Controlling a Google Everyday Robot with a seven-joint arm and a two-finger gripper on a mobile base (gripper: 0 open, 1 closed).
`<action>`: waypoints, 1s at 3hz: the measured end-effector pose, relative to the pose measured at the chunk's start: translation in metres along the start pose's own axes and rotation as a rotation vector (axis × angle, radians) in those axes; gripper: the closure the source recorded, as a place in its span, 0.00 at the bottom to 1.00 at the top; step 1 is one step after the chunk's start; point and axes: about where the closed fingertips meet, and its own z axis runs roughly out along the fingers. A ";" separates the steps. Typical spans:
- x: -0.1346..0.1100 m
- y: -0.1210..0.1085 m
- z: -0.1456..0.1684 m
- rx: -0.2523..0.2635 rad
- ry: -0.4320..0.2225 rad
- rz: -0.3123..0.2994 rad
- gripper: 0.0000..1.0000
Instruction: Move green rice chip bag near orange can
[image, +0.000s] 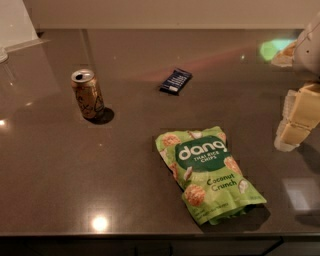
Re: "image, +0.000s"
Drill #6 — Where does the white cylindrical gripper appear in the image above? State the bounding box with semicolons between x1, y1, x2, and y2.
274;12;320;152

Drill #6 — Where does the green rice chip bag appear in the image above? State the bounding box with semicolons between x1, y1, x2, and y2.
155;126;266;225

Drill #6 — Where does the orange soda can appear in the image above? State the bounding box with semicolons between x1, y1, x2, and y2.
71;69;104;119

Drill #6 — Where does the dark blue snack bar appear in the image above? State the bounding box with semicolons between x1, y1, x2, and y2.
160;68;192;95

